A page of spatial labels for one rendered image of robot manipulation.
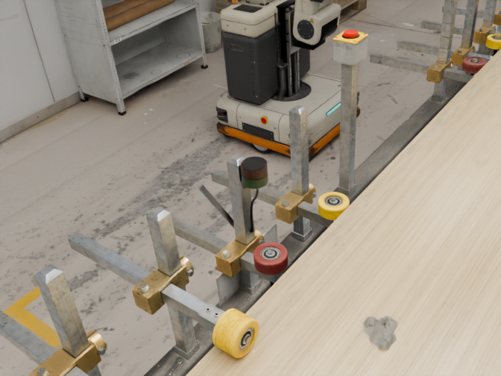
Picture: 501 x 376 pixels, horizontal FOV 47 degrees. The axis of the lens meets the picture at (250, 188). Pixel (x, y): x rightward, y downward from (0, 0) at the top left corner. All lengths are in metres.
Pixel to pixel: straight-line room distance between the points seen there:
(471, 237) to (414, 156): 0.36
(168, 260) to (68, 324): 0.25
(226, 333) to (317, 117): 2.21
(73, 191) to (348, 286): 2.32
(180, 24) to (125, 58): 0.50
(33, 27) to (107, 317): 2.16
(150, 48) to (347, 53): 3.23
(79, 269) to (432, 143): 1.75
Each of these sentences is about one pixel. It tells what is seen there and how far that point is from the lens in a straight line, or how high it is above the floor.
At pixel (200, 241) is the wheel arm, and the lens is 1.47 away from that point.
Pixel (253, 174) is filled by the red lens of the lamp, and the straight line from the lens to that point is 1.25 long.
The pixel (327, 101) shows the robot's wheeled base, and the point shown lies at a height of 0.28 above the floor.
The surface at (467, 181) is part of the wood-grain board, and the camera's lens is 1.61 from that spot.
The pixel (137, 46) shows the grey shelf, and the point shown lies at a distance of 4.61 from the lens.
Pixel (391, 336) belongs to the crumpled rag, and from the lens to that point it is 1.17.
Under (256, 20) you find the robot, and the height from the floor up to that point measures 0.79.
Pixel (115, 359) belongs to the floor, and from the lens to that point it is 2.39.
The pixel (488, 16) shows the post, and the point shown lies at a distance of 2.80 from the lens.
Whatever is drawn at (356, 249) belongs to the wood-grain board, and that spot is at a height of 0.90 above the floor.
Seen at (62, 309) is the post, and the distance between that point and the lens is 1.05.
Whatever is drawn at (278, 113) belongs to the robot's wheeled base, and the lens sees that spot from 3.21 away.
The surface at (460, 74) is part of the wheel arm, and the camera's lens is 2.31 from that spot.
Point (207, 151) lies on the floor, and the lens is 3.46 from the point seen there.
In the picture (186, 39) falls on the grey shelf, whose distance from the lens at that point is 4.61.
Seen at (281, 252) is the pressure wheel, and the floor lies 0.91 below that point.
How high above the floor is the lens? 1.80
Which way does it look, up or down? 36 degrees down
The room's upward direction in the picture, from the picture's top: 5 degrees counter-clockwise
